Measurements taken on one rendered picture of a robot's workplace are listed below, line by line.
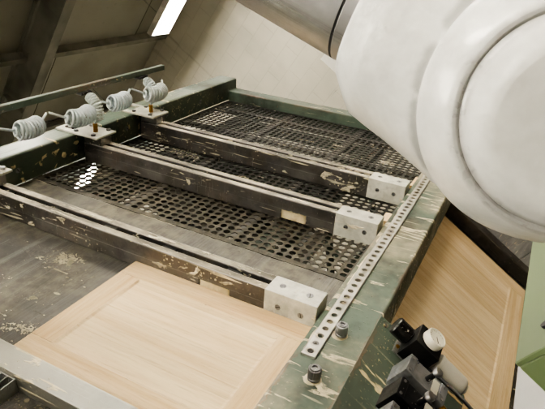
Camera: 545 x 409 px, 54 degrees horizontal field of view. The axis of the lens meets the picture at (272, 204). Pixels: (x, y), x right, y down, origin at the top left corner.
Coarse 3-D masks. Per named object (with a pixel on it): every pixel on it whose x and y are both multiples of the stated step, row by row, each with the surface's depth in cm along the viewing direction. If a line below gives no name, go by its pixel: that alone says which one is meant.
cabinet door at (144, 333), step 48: (96, 288) 121; (144, 288) 123; (192, 288) 123; (48, 336) 106; (96, 336) 107; (144, 336) 108; (192, 336) 109; (240, 336) 110; (288, 336) 111; (96, 384) 96; (144, 384) 97; (192, 384) 98; (240, 384) 98
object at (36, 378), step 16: (0, 352) 98; (16, 352) 98; (0, 368) 95; (16, 368) 95; (32, 368) 95; (48, 368) 95; (32, 384) 92; (48, 384) 92; (64, 384) 92; (80, 384) 93; (48, 400) 92; (64, 400) 89; (80, 400) 90; (96, 400) 90; (112, 400) 90
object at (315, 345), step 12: (420, 180) 181; (420, 192) 172; (408, 204) 164; (396, 216) 156; (396, 228) 149; (384, 240) 142; (372, 252) 136; (372, 264) 131; (360, 276) 126; (348, 288) 121; (360, 288) 122; (348, 300) 117; (336, 312) 113; (324, 324) 109; (336, 324) 110; (312, 336) 106; (324, 336) 106; (312, 348) 103
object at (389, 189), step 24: (144, 120) 212; (192, 144) 205; (216, 144) 200; (240, 144) 196; (264, 168) 193; (288, 168) 189; (312, 168) 184; (336, 168) 182; (360, 192) 179; (384, 192) 175
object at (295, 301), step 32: (0, 192) 148; (32, 192) 150; (32, 224) 146; (64, 224) 140; (96, 224) 136; (128, 256) 133; (160, 256) 128; (192, 256) 128; (256, 288) 117; (288, 288) 117
